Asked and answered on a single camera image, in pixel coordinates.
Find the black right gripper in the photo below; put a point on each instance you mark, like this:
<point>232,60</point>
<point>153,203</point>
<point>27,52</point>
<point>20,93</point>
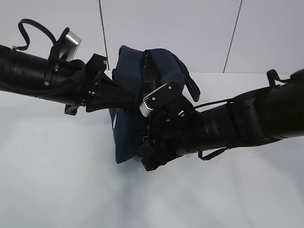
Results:
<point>160,143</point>

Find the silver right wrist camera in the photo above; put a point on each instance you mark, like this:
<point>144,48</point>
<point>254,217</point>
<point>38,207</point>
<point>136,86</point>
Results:
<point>160,97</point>

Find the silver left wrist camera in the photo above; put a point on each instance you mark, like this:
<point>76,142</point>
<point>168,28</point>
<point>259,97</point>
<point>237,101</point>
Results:
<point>66,46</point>

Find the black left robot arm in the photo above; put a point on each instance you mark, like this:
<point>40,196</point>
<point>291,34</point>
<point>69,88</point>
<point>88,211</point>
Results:
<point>72,83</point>

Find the dark navy lunch bag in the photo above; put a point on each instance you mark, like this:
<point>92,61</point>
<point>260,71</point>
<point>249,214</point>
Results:
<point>128,124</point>

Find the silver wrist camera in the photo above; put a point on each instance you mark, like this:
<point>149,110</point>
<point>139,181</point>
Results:
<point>160,97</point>
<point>66,46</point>

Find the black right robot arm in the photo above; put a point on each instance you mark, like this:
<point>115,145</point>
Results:
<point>258,117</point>

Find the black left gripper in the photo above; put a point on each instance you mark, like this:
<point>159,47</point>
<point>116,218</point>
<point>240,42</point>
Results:
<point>96,90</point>

